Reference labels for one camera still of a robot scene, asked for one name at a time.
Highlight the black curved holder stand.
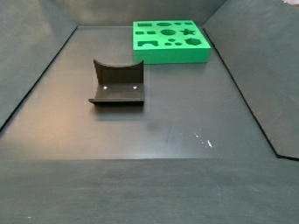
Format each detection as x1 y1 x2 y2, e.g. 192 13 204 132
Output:
87 60 145 105

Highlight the green shape sorter box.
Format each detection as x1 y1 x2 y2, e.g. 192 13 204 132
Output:
132 20 210 64

